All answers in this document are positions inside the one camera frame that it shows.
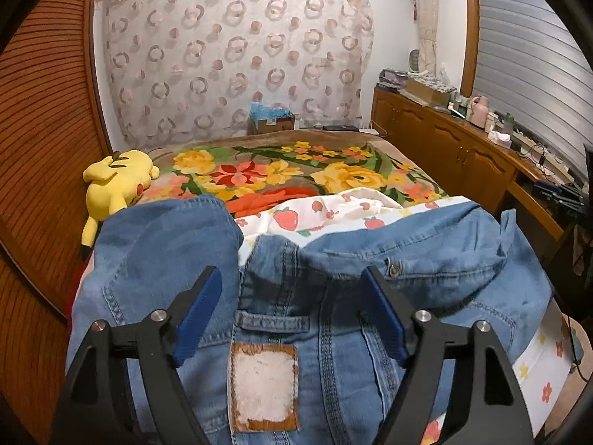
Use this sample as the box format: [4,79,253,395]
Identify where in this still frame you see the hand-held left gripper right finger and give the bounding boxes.
[360,265,534,445]

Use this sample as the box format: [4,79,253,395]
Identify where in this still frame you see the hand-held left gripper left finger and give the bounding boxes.
[51,265,223,445]

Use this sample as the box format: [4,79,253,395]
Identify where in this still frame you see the blue denim pants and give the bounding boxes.
[65,195,555,445]

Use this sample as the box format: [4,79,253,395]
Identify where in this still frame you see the orange cloth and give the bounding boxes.
[226,187,321,217]

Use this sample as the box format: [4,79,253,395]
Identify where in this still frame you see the floral blanket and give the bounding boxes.
[148,130,453,223]

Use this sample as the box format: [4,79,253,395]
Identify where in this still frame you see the yellow plush toy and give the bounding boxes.
[82,149,161,260]

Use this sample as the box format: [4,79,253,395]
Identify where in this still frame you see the wooden slatted wardrobe door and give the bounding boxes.
[0,0,113,322]
[0,250,76,411]

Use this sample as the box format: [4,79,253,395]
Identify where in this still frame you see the wooden cabinet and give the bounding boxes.
[371,87,581,266]

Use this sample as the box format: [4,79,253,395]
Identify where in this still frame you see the cardboard box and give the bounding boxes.
[251,113,297,136]

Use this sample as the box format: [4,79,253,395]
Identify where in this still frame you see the blue toy on bed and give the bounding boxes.
[249,101,292,122]

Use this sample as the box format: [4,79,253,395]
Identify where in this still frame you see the pink jug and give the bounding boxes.
[469,95,490,129]

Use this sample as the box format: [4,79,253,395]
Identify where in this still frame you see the patterned storage box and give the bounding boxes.
[405,76,457,108]

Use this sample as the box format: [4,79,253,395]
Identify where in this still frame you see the stack of small boxes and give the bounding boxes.
[377,69,409,94]

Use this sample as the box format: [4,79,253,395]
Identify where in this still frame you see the white fan heater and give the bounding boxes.
[408,49,430,76]

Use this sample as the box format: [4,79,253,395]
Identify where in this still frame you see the sheer circle pattern curtain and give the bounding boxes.
[95,0,377,150]

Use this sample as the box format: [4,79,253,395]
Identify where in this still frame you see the grey window shutter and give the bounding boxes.
[473,0,593,182]

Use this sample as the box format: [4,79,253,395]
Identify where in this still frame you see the beige lace curtain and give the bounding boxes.
[410,0,442,78]

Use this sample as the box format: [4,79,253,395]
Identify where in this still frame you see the black cable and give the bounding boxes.
[518,141,557,168]

